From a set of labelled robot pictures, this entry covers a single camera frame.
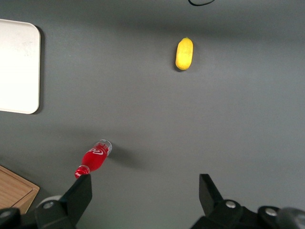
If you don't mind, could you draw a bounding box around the thin black looped cable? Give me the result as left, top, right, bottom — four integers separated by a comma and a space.
188, 0, 216, 7

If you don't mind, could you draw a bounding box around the yellow lemon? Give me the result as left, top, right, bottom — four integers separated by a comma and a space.
175, 37, 194, 71

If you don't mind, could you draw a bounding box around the cream rectangular tray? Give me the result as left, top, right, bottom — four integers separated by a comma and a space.
0, 18, 41, 115

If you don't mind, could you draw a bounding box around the wooden drawer cabinet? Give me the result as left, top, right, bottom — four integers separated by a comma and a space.
0, 165, 41, 215

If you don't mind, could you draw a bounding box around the small red soda bottle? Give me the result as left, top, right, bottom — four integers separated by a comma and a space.
74, 139, 113, 179

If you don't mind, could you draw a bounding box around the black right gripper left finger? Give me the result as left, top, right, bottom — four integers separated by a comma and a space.
0, 174, 93, 229

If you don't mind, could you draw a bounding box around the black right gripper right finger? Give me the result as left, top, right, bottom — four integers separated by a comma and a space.
190, 173, 305, 229

